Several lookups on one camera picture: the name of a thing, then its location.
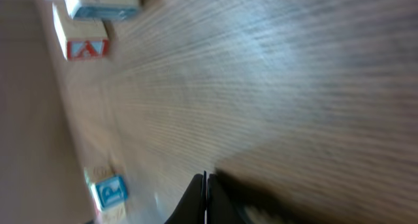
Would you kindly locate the red M wooden block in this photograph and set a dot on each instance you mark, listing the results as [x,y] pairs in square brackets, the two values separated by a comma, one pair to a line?
[113,215]

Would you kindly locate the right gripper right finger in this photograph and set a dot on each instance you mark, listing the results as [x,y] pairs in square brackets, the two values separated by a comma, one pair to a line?
[219,207]

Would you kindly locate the red A wooden block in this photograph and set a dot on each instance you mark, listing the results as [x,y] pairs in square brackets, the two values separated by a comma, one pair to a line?
[79,40]

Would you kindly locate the blue-top wooden block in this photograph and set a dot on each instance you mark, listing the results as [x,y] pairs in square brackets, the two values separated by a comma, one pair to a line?
[102,9]

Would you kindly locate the plain block blue side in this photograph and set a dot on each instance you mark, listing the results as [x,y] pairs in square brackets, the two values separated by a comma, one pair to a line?
[109,192]

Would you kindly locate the green Z wooden block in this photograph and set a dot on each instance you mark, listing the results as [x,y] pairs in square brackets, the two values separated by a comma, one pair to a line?
[96,174]

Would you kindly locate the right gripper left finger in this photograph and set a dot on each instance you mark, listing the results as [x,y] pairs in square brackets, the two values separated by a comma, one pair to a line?
[192,205]

